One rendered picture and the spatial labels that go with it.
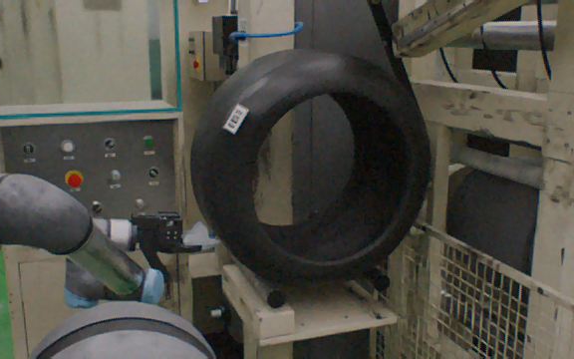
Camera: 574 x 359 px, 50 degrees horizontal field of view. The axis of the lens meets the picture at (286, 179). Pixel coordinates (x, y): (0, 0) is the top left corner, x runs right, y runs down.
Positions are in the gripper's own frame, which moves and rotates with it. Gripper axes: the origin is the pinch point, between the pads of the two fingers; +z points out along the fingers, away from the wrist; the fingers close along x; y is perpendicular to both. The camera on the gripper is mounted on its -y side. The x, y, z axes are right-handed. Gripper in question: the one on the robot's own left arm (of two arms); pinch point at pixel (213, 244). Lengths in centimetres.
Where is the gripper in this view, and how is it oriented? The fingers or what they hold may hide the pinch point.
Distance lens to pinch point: 149.8
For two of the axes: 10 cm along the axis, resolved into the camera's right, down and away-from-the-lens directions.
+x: -3.4, -2.2, 9.1
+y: 1.1, -9.8, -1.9
